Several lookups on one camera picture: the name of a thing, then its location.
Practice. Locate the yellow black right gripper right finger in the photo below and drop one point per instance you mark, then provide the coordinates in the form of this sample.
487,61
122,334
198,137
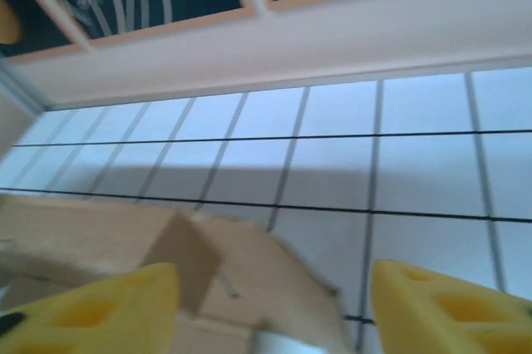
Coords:
449,321

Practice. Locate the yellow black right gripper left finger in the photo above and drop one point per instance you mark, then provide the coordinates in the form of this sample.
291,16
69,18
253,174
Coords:
104,321

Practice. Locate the brown cardboard box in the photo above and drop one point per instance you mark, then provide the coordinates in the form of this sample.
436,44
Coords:
83,237

